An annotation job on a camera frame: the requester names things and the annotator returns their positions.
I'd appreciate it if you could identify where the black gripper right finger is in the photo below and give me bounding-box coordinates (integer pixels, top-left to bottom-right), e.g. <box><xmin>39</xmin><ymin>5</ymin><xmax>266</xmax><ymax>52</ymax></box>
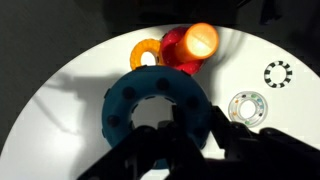
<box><xmin>210</xmin><ymin>106</ymin><xmax>320</xmax><ymax>180</ymax></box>

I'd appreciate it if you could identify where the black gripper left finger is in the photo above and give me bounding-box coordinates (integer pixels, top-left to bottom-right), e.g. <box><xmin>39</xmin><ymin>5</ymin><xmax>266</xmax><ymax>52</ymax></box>
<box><xmin>76</xmin><ymin>106</ymin><xmax>204</xmax><ymax>180</ymax></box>

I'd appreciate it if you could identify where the blue dotted toy ring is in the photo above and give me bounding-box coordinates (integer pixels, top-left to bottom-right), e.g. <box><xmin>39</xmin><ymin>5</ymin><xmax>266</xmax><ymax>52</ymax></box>
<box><xmin>101</xmin><ymin>65</ymin><xmax>213</xmax><ymax>170</ymax></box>

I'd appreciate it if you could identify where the orange stacking peg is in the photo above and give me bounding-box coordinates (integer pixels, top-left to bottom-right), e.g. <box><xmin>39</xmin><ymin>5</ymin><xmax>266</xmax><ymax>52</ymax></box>
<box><xmin>174</xmin><ymin>23</ymin><xmax>219</xmax><ymax>63</ymax></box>

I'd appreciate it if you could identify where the clear ring with beads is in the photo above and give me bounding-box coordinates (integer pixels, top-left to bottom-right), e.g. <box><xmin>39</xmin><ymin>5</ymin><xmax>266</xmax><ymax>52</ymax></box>
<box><xmin>227</xmin><ymin>90</ymin><xmax>269</xmax><ymax>129</ymax></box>

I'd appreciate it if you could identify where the small black white striped ring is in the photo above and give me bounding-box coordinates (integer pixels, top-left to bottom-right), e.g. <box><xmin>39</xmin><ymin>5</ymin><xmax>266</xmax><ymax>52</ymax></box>
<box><xmin>263</xmin><ymin>60</ymin><xmax>293</xmax><ymax>89</ymax></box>

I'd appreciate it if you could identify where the red toy ring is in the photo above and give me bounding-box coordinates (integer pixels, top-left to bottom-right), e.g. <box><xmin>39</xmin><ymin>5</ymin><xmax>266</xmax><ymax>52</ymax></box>
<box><xmin>158</xmin><ymin>26</ymin><xmax>205</xmax><ymax>76</ymax></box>

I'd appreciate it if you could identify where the orange toy ring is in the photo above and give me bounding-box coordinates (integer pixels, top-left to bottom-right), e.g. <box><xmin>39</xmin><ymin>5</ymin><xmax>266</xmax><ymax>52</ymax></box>
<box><xmin>129</xmin><ymin>38</ymin><xmax>165</xmax><ymax>71</ymax></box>

